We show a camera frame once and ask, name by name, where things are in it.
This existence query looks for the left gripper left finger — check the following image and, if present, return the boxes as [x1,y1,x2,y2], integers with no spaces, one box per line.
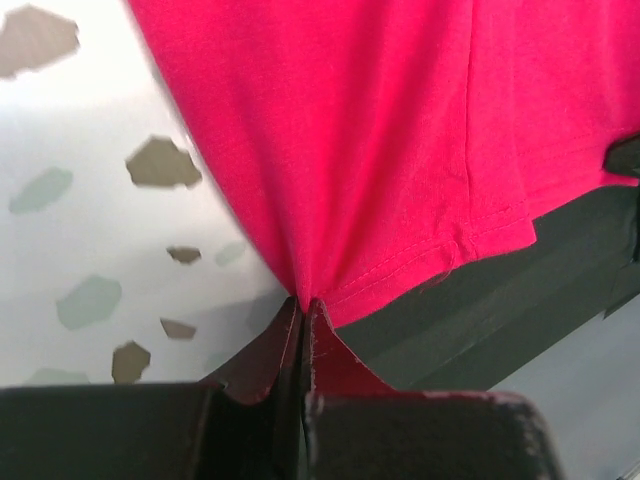
[1,299,303,479]

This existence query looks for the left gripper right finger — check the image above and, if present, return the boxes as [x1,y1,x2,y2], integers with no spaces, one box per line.
[304,300,564,479]

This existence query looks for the magenta t shirt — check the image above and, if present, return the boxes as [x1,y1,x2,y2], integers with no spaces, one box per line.
[130,1,639,327]

